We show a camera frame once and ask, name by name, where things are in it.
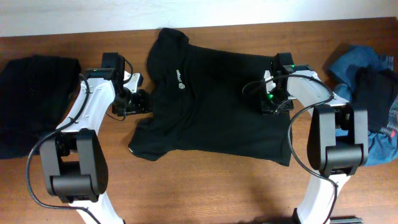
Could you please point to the black t-shirt with logo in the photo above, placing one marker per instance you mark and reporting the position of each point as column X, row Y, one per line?
column 202, row 100

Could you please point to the folded black garment left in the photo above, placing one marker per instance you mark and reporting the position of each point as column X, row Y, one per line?
column 35, row 94

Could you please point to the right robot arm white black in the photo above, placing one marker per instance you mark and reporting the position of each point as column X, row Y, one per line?
column 337, row 142

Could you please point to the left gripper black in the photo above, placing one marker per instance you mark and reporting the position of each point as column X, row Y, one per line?
column 142, row 106

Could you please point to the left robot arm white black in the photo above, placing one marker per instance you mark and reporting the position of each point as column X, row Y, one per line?
column 75, row 168

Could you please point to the dark garment on jeans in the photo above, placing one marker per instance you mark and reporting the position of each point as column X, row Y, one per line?
column 375, row 90

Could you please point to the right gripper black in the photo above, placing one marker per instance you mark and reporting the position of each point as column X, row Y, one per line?
column 268, row 107

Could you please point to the blue denim jeans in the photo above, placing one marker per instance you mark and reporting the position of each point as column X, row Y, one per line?
column 382, row 148

